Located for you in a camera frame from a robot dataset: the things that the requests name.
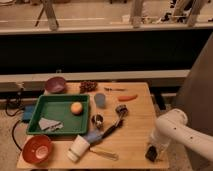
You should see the blue power box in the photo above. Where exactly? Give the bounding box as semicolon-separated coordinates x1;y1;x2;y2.
22;105;35;123

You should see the blue plastic cup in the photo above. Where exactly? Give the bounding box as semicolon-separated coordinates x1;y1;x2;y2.
94;93;106;108

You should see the blue cloth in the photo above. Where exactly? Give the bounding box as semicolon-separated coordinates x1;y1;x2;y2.
83;130;103;145

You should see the pale translucent gripper body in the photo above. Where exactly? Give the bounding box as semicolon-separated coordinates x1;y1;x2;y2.
148;138;170;159

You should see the black eraser block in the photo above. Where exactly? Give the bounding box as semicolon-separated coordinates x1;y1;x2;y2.
145;146;157;162

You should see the green plastic tray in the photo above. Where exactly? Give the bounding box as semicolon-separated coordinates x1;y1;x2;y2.
27;94;90;136

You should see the black handled brush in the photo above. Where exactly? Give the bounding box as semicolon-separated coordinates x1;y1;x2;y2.
102;104;129;138

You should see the orange carrot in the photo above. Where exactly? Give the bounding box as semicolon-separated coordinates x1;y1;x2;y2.
118;94;138;102

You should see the red bowl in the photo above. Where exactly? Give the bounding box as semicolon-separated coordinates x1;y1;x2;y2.
22;135;53;164

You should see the small dark utensil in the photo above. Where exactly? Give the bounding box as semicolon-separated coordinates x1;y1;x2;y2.
104;87;126;91

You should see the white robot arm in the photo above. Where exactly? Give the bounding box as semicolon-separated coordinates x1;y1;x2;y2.
145;108;213;162

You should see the orange round fruit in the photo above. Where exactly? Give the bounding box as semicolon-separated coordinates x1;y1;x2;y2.
70;102;83;115

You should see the white paper cup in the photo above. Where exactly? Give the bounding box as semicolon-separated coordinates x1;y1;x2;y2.
67;135;90;162

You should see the dark grape bunch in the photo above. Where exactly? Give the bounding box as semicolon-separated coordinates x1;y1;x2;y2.
79;81;97;93

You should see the purple bowl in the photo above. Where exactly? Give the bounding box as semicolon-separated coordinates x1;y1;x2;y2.
44;76;66;93

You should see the black cable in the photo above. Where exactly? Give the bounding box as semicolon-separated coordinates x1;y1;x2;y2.
4;87;25;152

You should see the grey folded cloth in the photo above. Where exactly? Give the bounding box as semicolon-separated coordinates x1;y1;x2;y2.
39;118;63;132

